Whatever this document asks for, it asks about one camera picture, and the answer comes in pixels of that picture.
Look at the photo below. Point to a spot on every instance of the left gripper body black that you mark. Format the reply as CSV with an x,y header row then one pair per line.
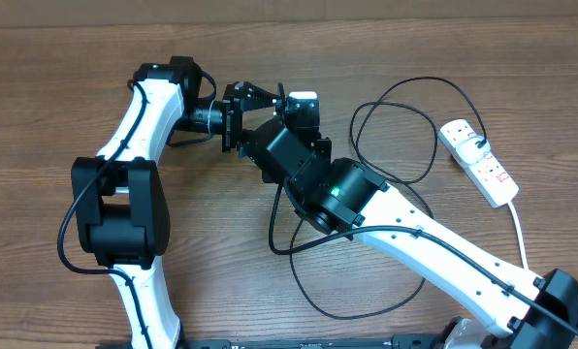
x,y
232,117

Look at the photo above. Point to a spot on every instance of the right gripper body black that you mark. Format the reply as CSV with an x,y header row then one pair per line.
x,y
326,149

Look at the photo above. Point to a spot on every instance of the Samsung Galaxy smartphone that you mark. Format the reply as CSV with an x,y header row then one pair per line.
x,y
280,104

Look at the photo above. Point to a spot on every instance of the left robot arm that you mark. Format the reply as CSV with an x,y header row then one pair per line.
x,y
119,203

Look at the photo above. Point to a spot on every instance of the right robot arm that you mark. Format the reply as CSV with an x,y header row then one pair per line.
x,y
510,307

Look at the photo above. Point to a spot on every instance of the white charger plug adapter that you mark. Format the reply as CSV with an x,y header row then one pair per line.
x,y
471,151

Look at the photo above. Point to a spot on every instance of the white power strip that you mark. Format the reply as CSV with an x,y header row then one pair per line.
x,y
490,177

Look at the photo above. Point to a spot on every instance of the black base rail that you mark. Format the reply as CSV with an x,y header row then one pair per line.
x,y
396,341

